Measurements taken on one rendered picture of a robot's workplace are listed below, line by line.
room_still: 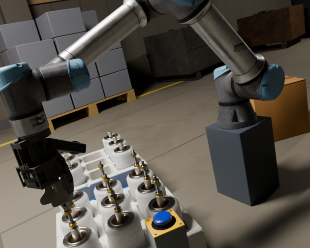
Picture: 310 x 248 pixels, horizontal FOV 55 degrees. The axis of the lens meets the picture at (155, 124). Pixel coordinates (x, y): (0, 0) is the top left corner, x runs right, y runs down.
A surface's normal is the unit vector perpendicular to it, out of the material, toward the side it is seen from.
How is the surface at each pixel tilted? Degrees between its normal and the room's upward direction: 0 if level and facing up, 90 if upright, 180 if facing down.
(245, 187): 90
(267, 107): 90
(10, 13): 90
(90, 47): 86
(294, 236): 0
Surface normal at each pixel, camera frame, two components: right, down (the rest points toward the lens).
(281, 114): 0.16, 0.25
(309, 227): -0.22, -0.93
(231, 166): -0.81, 0.34
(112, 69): 0.61, 0.09
